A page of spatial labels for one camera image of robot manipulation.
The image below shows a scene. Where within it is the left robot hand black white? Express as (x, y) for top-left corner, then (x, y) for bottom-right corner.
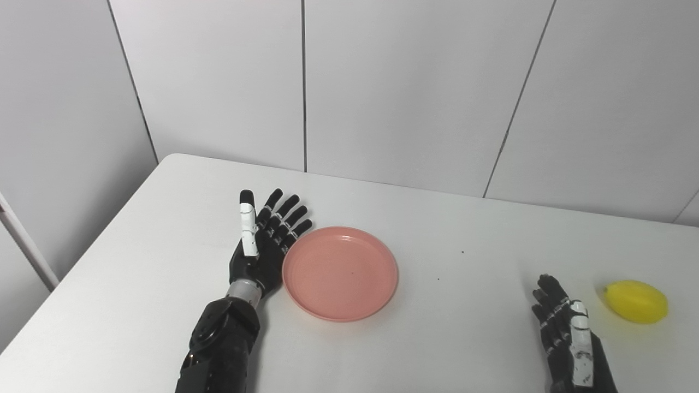
(229, 189), (313, 299)

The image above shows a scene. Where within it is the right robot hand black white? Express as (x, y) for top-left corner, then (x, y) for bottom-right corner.
(532, 274), (619, 393)

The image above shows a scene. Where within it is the yellow lemon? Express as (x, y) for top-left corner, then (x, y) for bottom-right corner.
(604, 280), (668, 324)

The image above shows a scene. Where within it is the pink round plate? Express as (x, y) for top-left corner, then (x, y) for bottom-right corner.
(282, 226), (399, 322)

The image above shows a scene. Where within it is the white post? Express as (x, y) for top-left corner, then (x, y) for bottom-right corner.
(0, 192), (60, 291)

